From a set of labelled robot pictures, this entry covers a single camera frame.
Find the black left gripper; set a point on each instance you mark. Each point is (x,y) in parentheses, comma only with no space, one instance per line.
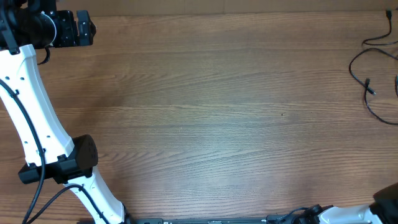
(71,37)

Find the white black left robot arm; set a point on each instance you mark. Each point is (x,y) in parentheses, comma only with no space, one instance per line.
(50,153)

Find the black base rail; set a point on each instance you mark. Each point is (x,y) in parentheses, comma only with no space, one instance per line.
(253,220)

